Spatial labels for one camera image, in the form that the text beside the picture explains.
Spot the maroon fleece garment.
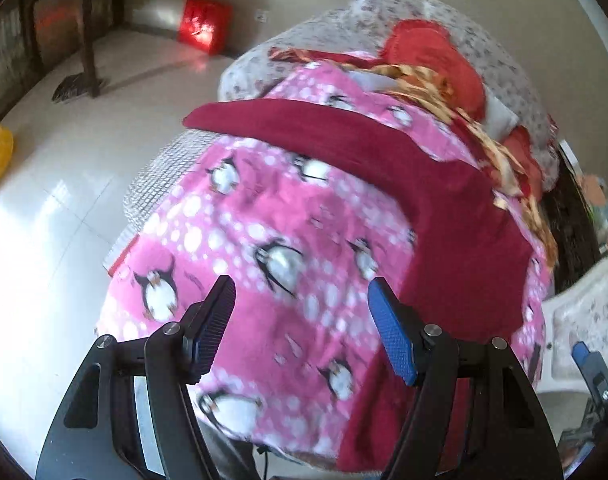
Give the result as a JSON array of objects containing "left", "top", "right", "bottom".
[{"left": 183, "top": 99, "right": 531, "bottom": 474}]

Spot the red gold patterned cloth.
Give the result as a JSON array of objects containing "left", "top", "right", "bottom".
[{"left": 268, "top": 47, "right": 558, "bottom": 268}]

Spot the red round cushion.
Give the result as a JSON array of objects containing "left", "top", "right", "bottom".
[{"left": 380, "top": 20, "right": 486, "bottom": 120}]

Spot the red shiny bag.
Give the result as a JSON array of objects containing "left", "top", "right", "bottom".
[{"left": 178, "top": 0, "right": 232, "bottom": 55}]

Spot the pink penguin blanket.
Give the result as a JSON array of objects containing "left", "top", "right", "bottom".
[{"left": 96, "top": 61, "right": 552, "bottom": 471}]

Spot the white plastic chair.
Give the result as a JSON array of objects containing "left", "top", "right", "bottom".
[{"left": 536, "top": 257, "right": 608, "bottom": 394}]

